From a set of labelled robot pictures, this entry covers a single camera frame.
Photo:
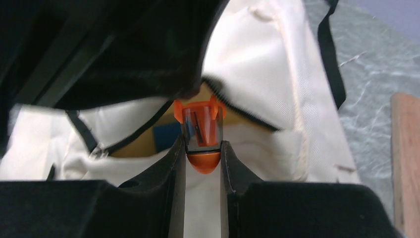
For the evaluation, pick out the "blue grey eraser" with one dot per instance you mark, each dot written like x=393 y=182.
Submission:
x=165 y=135

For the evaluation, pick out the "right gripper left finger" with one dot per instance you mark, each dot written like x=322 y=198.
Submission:
x=158 y=211

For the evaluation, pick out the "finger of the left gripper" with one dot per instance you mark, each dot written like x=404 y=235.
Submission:
x=83 y=54

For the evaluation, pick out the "orange pencil sharpener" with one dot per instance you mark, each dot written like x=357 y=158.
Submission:
x=202 y=130

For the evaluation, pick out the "wooden board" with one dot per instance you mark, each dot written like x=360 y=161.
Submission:
x=405 y=111

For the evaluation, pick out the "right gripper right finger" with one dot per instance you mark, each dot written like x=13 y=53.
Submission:
x=235 y=179

